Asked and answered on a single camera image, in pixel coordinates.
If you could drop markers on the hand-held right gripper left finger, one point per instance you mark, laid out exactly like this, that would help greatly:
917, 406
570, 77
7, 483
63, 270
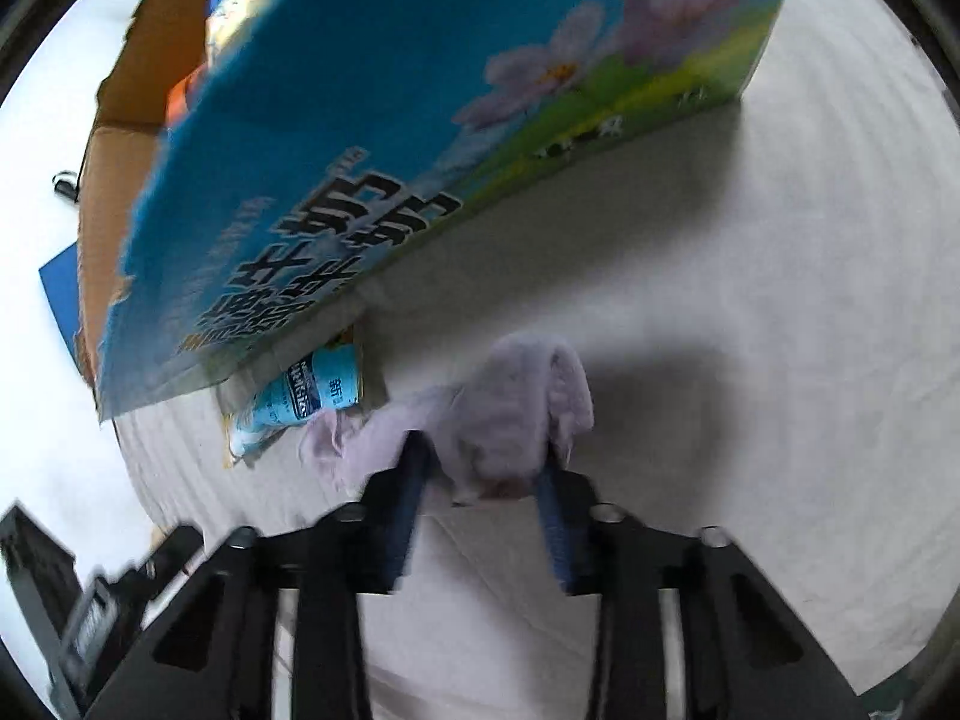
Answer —
403, 510

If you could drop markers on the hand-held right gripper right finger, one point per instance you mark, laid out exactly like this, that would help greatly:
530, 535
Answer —
556, 521

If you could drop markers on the lavender soft cloth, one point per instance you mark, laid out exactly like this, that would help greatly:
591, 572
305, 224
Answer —
501, 420

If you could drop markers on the blue printed cardboard box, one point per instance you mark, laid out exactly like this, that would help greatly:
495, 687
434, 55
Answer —
360, 157

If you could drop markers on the blue labelled packet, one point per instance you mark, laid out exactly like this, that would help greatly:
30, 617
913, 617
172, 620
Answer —
300, 397

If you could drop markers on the white bed sheet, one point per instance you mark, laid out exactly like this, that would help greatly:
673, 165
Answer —
675, 360

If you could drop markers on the blue flat board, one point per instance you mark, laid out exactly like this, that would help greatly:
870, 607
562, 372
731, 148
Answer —
64, 300

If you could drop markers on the small black object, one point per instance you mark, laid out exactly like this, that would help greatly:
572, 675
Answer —
66, 184

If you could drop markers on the orange packet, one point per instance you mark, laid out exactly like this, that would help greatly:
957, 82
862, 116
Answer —
182, 99

